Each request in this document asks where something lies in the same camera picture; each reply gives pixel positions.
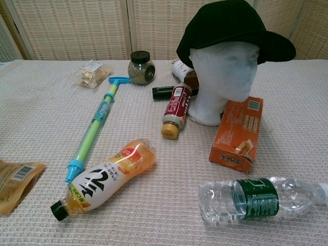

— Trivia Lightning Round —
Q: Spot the orange juice bottle black cap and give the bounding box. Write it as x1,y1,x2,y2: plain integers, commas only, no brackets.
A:
50,138,157,222

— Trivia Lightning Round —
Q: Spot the brown snack pouch with barcode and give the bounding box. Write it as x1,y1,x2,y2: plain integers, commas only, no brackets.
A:
0,159,47,215

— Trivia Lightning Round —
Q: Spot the red label bottle yellow cap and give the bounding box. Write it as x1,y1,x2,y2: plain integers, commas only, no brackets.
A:
160,83,193,140

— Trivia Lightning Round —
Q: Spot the orange cardboard box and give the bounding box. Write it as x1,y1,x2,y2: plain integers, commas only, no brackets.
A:
209,96,264,173

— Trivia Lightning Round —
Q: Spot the clear bag of snacks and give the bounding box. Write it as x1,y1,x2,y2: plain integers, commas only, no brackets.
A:
71,60,113,89

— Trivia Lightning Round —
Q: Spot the clear water bottle green label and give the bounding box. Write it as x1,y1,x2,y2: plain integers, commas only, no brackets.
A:
198,176,328,227

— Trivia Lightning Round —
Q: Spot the blue green water pump toy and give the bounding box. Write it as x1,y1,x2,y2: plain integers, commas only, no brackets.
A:
65,76,132,183

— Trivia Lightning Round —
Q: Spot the brown drink bottle white label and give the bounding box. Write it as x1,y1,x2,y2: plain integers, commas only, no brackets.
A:
171,58,199,96

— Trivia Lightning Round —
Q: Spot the glass spice jar black lid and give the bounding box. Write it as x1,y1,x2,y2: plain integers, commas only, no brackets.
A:
128,51,156,86

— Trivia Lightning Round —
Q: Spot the white textured tablecloth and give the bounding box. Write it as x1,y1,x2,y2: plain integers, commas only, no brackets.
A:
0,58,328,246

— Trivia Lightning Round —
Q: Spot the white foam mannequin head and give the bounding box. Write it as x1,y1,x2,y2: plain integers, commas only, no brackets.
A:
188,41,259,127

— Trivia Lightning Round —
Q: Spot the woven folding screen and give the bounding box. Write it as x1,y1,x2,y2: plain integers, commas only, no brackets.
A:
0,0,328,64

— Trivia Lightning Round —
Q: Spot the black baseball cap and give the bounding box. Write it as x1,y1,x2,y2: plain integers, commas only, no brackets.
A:
176,0,296,69

